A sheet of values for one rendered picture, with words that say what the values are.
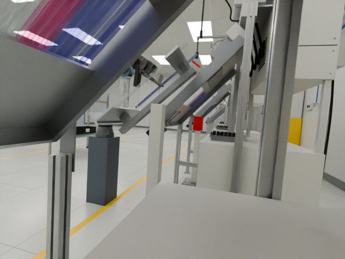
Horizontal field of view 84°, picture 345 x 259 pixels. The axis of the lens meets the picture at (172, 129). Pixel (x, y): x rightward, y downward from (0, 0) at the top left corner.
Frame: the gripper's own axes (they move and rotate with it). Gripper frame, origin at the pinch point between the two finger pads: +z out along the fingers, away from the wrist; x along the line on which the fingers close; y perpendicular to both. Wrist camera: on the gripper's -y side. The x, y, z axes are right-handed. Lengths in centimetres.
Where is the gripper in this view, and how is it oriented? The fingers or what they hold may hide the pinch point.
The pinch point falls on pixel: (160, 86)
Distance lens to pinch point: 108.0
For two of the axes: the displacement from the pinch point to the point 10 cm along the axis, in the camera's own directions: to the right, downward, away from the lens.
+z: 7.7, 6.2, -1.7
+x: 2.5, -0.4, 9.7
